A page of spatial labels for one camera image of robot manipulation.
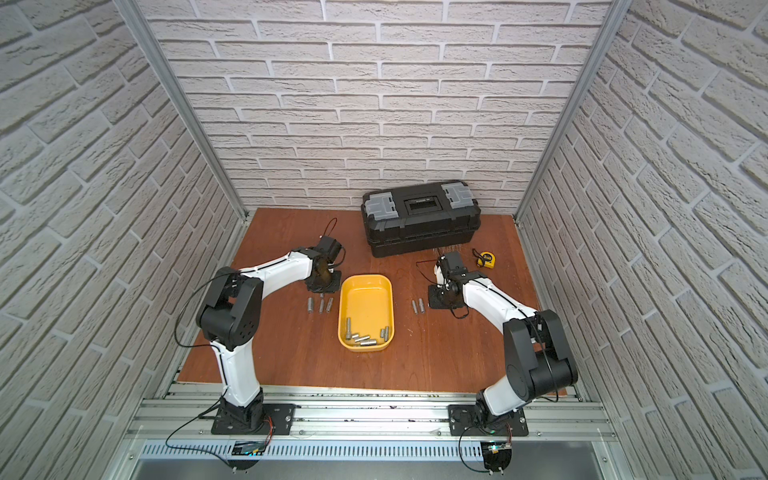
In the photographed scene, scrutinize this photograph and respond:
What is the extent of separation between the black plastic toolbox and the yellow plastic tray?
138 millimetres

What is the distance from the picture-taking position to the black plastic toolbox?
0.98 meters

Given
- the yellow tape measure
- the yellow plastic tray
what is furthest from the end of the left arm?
the yellow tape measure

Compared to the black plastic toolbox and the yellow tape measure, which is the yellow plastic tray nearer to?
the black plastic toolbox

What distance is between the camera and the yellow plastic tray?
2.87 feet
